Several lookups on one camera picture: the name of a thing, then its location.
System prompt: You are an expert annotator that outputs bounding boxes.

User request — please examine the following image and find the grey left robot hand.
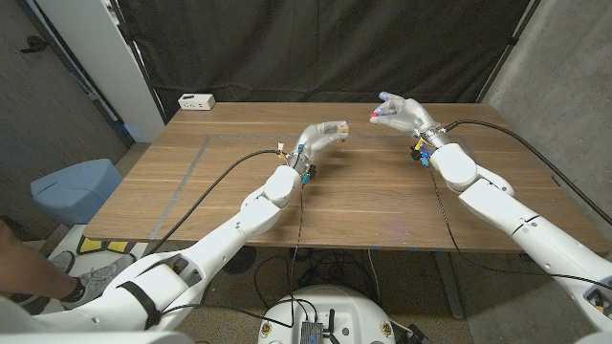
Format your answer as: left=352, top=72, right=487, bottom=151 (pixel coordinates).
left=286, top=120, right=350, bottom=176

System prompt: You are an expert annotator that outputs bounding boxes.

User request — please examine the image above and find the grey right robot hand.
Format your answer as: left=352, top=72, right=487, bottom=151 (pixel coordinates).
left=368, top=91, right=450, bottom=149

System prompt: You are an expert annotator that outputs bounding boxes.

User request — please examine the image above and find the black backdrop curtain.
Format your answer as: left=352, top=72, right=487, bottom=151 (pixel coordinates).
left=117, top=0, right=544, bottom=118

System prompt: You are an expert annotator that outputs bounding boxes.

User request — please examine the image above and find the white power strip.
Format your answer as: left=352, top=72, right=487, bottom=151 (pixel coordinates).
left=177, top=93, right=216, bottom=112

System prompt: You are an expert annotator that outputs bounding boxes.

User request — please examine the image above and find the round black floor fan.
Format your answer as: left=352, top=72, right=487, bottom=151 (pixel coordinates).
left=222, top=245, right=258, bottom=276

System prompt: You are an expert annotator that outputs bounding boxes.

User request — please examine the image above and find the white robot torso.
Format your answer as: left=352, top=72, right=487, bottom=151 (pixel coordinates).
left=257, top=285, right=397, bottom=344

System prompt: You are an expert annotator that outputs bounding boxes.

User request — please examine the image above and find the grey table leg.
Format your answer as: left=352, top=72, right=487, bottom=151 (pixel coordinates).
left=432, top=251, right=466, bottom=320

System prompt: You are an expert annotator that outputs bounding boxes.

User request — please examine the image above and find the grey electronics box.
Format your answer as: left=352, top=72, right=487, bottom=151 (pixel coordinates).
left=299, top=320, right=325, bottom=344

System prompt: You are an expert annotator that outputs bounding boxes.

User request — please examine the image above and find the white cabinet panel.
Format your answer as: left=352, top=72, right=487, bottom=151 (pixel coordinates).
left=35, top=0, right=166, bottom=143

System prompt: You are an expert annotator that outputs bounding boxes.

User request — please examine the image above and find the black floor device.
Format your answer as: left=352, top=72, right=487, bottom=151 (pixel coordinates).
left=405, top=323, right=430, bottom=344

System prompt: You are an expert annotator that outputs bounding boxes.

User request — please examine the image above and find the blue padded stool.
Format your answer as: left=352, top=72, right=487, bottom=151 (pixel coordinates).
left=30, top=158, right=124, bottom=228

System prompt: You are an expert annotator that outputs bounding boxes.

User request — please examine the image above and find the yellow black floor object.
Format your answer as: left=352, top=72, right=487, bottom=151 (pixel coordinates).
left=78, top=237, right=130, bottom=254

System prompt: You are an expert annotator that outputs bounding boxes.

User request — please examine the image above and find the grey black sneaker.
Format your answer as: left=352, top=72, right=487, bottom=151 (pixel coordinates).
left=59, top=252, right=138, bottom=311
left=50, top=250, right=76, bottom=274

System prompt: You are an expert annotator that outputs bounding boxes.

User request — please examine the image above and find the person's bare leg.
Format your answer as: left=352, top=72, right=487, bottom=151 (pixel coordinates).
left=0, top=220, right=85, bottom=302

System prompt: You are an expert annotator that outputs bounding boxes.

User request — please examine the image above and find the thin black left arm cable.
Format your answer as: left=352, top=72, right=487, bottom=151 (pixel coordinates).
left=160, top=183, right=307, bottom=330

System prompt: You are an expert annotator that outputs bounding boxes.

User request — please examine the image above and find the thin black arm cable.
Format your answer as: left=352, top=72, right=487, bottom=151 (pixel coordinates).
left=425, top=164, right=612, bottom=291
left=160, top=183, right=307, bottom=330

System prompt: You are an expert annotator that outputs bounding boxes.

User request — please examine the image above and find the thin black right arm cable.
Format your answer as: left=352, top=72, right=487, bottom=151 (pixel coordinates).
left=425, top=164, right=612, bottom=291

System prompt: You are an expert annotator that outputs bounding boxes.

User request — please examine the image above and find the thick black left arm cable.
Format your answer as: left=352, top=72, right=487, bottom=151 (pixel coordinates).
left=142, top=148, right=288, bottom=259

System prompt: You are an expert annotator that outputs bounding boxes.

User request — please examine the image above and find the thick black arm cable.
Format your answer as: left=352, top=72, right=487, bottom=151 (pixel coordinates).
left=142, top=148, right=288, bottom=259
left=442, top=118, right=612, bottom=226

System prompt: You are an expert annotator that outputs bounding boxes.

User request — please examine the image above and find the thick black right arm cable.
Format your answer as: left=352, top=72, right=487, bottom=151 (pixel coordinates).
left=442, top=118, right=612, bottom=226

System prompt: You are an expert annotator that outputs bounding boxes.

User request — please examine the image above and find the black floor cable bundle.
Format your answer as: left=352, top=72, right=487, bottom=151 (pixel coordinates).
left=252, top=247, right=383, bottom=312

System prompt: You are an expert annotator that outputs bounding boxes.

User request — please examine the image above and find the black door handle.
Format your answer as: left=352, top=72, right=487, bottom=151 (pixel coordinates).
left=19, top=35, right=49, bottom=54

